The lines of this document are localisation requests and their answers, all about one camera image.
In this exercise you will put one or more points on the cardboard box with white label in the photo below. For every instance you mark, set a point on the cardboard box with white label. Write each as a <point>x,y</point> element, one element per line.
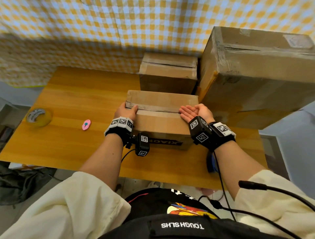
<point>258,81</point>

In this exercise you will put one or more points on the person's left forearm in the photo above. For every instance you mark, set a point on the person's left forearm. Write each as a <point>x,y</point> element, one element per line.
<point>103,162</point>

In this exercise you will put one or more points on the cardboard box with black print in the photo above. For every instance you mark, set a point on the cardboard box with black print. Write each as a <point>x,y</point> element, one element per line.
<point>160,123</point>

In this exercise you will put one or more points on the person's right hand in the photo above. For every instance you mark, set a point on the person's right hand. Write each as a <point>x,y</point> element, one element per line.
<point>199,112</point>

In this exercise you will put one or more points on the white box with yellow tape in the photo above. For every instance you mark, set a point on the white box with yellow tape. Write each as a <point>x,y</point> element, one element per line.
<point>22,167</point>

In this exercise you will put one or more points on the dark grey cloth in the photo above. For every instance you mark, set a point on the dark grey cloth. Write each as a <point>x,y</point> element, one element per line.
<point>19,182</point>

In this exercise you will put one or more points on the person's left hand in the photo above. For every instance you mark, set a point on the person's left hand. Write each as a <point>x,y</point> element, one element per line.
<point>125,113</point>

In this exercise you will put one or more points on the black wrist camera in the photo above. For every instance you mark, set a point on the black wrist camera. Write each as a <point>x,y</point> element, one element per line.
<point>199,130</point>
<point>142,145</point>

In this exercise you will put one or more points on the blue tape dispenser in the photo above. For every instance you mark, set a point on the blue tape dispenser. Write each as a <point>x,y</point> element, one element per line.
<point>211,162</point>

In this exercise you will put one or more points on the cream long-sleeved top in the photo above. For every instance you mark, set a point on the cream long-sleeved top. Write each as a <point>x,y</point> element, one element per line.
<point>61,211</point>

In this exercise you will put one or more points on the yellow white checked cloth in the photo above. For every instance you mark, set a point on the yellow white checked cloth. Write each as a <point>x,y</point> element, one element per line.
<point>123,24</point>

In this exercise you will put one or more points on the small plain cardboard box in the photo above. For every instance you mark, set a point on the small plain cardboard box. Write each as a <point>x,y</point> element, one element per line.
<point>167,78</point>

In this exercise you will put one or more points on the yellowish tape roll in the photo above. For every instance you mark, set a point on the yellowish tape roll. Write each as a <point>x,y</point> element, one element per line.
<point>40,119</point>

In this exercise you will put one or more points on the pink box cutter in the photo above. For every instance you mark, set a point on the pink box cutter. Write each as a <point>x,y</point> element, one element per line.
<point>86,125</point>

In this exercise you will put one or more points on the black printed garment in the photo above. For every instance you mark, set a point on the black printed garment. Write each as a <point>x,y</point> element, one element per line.
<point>152,199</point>

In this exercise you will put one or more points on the person's right forearm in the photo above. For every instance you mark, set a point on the person's right forearm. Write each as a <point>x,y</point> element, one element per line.
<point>236,167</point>

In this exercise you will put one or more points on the black table leg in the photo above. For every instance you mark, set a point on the black table leg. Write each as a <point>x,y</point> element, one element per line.
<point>118,187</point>

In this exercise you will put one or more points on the black wristband with markers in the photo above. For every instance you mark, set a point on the black wristband with markers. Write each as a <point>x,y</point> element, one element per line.
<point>224,138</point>
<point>118,130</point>

